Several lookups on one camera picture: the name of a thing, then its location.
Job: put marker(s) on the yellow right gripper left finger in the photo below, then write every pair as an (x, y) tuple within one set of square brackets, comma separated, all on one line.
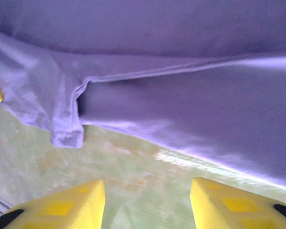
[(62, 207)]

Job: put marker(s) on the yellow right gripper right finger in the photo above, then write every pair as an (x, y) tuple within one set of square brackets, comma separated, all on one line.
[(238, 207)]

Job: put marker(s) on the purple t-shirt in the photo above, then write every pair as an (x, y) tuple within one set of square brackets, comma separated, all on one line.
[(171, 71)]

